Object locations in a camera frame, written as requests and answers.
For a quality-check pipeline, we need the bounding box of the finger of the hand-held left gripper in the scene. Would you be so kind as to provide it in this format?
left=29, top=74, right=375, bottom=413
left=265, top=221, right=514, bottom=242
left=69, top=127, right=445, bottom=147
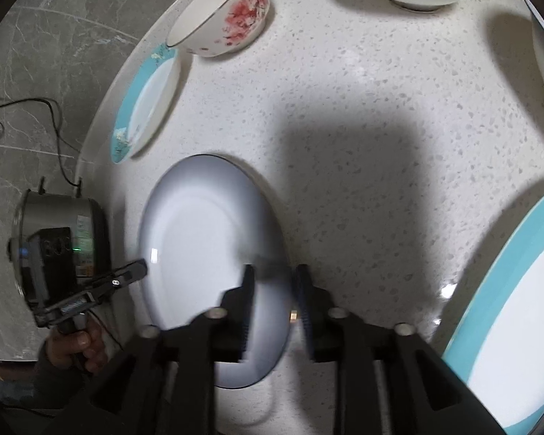
left=88, top=259, right=148, bottom=302

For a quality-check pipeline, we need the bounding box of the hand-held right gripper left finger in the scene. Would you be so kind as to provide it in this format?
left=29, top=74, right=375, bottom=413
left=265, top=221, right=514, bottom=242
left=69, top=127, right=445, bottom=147
left=68, top=264, right=257, bottom=435

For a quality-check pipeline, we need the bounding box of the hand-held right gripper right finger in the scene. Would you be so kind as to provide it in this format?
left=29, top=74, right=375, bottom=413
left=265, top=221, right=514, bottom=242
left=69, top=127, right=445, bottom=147
left=294, top=264, right=508, bottom=435

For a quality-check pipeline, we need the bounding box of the white plate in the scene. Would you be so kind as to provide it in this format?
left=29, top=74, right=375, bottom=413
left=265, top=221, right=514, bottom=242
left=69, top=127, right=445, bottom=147
left=137, top=154, right=295, bottom=389

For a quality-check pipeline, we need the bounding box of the large teal rim plate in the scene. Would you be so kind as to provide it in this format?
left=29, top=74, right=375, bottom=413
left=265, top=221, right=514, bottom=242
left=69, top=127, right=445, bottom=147
left=441, top=184, right=544, bottom=429

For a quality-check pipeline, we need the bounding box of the person's left forearm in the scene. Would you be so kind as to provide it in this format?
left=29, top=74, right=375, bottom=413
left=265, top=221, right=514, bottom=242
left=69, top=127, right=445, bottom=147
left=0, top=353, right=91, bottom=418

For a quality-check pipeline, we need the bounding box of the person's left hand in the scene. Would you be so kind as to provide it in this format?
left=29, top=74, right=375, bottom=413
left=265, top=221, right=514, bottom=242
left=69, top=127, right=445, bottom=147
left=45, top=315, right=112, bottom=374

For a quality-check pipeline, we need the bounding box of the silver rice cooker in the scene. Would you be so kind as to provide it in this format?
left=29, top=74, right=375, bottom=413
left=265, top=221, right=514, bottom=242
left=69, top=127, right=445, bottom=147
left=10, top=181, right=112, bottom=282

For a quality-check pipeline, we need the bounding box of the small teal rim plate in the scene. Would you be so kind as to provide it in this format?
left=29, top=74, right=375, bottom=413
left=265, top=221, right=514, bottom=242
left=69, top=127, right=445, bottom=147
left=111, top=42, right=183, bottom=165

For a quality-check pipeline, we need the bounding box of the red floral bowl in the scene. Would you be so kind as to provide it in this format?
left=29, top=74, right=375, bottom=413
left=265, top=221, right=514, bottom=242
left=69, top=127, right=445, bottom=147
left=165, top=0, right=271, bottom=58

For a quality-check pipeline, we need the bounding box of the black cable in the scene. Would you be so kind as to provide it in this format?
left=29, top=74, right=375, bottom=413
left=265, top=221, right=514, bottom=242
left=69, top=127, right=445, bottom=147
left=0, top=79, right=85, bottom=187

